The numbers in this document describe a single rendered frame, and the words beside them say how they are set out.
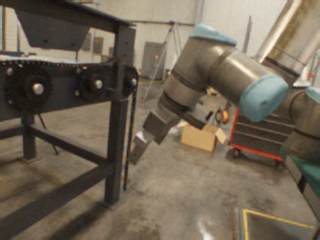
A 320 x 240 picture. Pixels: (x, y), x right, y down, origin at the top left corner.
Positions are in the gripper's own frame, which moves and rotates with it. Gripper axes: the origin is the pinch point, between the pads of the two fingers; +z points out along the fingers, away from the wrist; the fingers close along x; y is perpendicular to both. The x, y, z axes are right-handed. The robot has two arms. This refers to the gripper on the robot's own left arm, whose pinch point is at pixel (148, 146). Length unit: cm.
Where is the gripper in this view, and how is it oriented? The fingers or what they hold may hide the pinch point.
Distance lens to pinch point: 58.2
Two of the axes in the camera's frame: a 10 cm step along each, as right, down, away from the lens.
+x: -4.6, 2.9, -8.4
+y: -7.7, -6.0, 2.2
